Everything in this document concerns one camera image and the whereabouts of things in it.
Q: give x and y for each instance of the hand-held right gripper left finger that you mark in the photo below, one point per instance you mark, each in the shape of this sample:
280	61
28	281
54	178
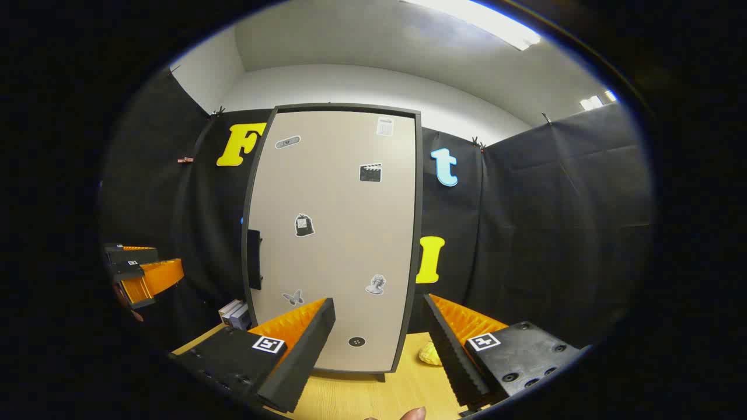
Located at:
303	361

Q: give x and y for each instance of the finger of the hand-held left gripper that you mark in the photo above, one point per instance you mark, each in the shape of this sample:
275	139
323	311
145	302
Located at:
154	280
131	255

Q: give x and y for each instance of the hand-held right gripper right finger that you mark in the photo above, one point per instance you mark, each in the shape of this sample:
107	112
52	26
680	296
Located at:
455	361

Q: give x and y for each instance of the beige cabinet door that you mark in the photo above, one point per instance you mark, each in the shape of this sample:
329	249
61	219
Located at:
338	233

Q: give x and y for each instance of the dark grey cabinet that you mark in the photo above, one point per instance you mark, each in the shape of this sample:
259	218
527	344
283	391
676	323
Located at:
419	233

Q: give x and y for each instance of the yellow lumpy sponge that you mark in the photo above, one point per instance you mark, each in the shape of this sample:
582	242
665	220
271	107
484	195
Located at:
430	354

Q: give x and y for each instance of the black backdrop cloth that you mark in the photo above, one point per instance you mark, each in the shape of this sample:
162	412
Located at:
525	233

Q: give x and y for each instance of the small ceiling light panel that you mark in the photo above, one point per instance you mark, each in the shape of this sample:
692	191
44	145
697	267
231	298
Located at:
592	102

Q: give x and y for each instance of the long ceiling light panel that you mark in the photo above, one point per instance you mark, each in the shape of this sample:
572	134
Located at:
484	20

